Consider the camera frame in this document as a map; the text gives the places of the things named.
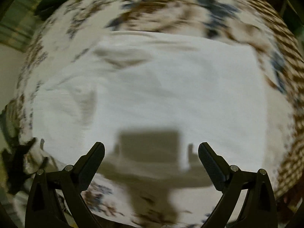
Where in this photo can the brown checkered blanket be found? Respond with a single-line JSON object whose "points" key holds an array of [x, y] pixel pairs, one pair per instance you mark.
{"points": [[291, 168]]}

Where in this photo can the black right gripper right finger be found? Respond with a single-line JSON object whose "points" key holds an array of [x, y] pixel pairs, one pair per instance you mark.
{"points": [[218, 170]]}

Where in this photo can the floral bed blanket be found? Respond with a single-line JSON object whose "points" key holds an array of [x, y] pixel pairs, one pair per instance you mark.
{"points": [[66, 34]]}

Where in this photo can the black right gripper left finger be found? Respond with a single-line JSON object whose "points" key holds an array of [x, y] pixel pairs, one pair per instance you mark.
{"points": [[86, 167]]}

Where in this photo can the white pants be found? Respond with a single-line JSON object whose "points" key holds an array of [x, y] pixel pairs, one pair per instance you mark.
{"points": [[151, 99]]}

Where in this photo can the green striped curtain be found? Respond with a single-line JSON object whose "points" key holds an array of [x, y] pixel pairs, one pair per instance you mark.
{"points": [[19, 24]]}

